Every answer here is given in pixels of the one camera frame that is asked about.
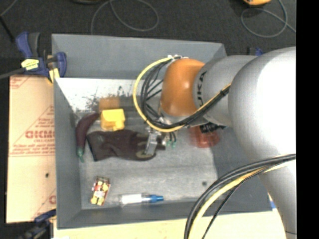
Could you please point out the yellow toy block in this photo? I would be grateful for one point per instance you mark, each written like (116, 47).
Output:
(112, 119)

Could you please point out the red and yellow packet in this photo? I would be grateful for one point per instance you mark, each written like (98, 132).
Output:
(100, 191)

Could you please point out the purple toy eggplant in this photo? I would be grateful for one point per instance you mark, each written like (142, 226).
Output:
(82, 131)

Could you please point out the brown cardboard board red print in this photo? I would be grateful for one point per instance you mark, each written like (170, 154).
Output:
(30, 158)

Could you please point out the grey metal bin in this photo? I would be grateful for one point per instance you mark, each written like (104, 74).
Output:
(174, 178)

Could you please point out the white tube with blue cap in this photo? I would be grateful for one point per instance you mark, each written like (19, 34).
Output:
(134, 198)

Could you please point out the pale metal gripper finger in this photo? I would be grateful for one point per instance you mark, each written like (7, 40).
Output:
(151, 147)

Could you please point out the black cylinder on white bracket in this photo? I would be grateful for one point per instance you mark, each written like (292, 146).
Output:
(208, 129)

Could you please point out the dark maroon cloth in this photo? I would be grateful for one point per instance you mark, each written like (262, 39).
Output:
(112, 144)

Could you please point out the red translucent cup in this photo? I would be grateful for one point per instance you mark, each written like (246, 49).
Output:
(204, 141)

